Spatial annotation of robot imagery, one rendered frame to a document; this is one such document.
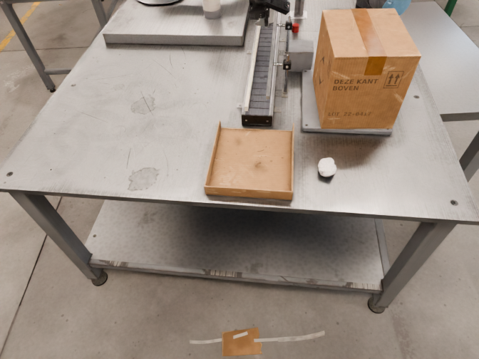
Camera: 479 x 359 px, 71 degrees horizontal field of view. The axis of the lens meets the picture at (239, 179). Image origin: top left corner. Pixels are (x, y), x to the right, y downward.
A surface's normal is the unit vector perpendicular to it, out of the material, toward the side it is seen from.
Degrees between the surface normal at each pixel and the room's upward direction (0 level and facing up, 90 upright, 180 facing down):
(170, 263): 0
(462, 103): 0
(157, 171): 0
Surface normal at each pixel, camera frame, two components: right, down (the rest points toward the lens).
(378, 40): -0.04, -0.64
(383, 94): -0.04, 0.77
